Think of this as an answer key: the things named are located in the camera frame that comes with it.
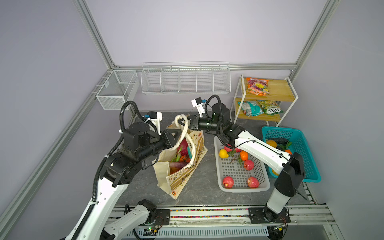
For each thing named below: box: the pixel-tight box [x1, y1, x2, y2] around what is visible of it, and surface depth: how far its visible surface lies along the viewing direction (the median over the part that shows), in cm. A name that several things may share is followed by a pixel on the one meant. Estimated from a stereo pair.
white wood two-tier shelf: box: [230, 74, 299, 127], surface depth 91 cm
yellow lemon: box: [219, 149, 229, 159], surface depth 94 cm
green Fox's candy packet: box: [258, 100, 285, 116], surface depth 98 cm
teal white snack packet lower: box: [238, 100, 264, 117], surface depth 98 cm
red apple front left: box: [222, 176, 234, 189], surface depth 82 cm
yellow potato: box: [266, 139, 278, 148], surface depth 98 cm
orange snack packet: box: [246, 77, 270, 96], surface depth 84 cm
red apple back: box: [247, 176, 260, 189], surface depth 81 cm
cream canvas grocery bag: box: [152, 114, 208, 200], surface depth 72 cm
